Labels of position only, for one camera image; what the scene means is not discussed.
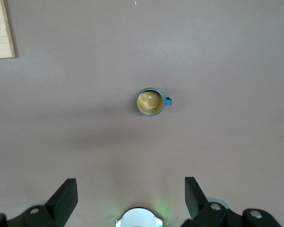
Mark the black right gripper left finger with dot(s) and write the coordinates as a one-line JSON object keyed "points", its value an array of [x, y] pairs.
{"points": [[59, 203]]}

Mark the teal cup yellow inside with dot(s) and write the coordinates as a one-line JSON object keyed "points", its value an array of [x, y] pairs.
{"points": [[149, 101]]}

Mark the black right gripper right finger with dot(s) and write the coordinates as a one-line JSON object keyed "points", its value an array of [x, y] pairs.
{"points": [[198, 203]]}

